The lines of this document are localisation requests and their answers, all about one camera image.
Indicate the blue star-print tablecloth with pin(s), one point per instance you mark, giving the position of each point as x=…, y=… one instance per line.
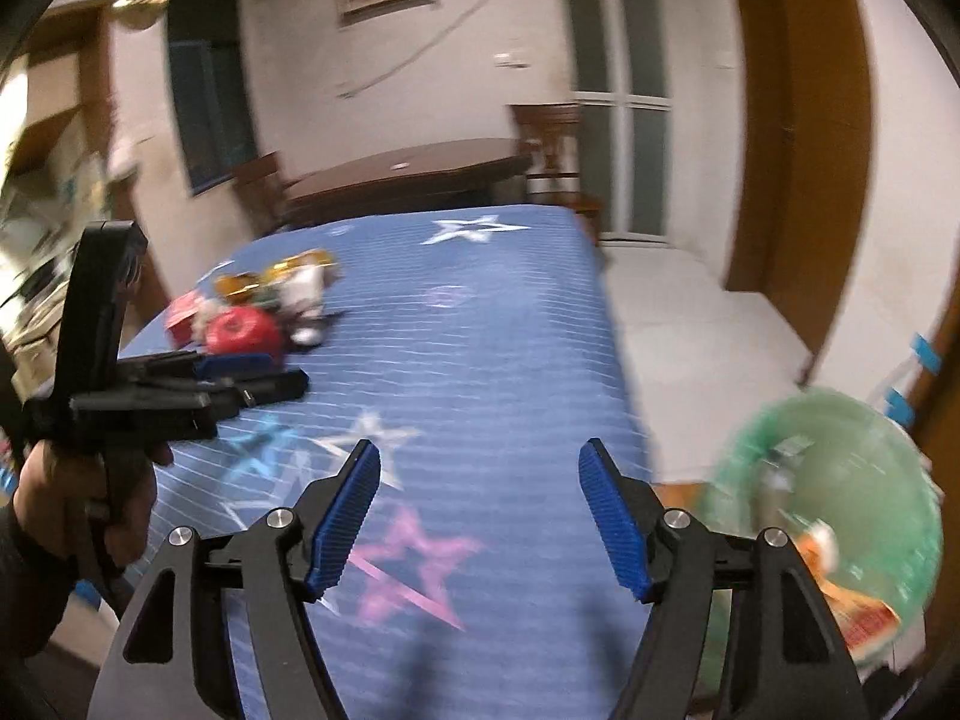
x=487, y=360

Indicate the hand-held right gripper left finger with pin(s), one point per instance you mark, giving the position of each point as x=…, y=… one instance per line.
x=345, y=517

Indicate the round gold wall clock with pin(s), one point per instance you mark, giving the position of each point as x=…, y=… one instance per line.
x=142, y=4

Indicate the gold foil wrapper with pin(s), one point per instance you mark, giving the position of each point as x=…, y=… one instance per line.
x=234, y=285

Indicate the frosted glass double door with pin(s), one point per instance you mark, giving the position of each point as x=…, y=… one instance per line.
x=622, y=52

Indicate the round dark wooden table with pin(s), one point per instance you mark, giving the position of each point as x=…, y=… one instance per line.
x=405, y=172

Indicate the orange snack wrapper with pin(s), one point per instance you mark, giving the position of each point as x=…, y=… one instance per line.
x=855, y=607

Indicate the bin with green bag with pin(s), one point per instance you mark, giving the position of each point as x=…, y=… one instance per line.
x=847, y=457

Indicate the person's left hand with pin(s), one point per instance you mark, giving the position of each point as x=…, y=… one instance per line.
x=60, y=495

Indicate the blue tape strip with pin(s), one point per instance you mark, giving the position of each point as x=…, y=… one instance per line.
x=898, y=403
x=926, y=351

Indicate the dark wooden chair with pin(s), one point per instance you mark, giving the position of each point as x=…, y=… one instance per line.
x=259, y=187
x=551, y=135

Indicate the person's left forearm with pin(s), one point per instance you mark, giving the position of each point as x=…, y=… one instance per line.
x=30, y=592

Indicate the red apple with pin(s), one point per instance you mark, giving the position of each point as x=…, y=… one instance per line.
x=244, y=334

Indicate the white hanging plastic bag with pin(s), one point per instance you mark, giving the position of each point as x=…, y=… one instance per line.
x=124, y=157

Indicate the brown wooden door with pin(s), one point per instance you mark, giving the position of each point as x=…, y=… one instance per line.
x=795, y=165

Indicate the red cardboard box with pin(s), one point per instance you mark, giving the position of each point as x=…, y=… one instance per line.
x=180, y=322

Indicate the brown wooden doorway frame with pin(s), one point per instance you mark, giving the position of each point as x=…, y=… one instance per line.
x=97, y=90

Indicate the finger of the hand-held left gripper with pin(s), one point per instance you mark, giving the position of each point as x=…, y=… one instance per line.
x=232, y=366
x=277, y=386

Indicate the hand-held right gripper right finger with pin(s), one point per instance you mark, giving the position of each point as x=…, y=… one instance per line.
x=615, y=517

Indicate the dark window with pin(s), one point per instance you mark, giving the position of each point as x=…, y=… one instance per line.
x=210, y=105

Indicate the white double wall switch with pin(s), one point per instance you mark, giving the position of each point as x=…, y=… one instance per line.
x=511, y=60

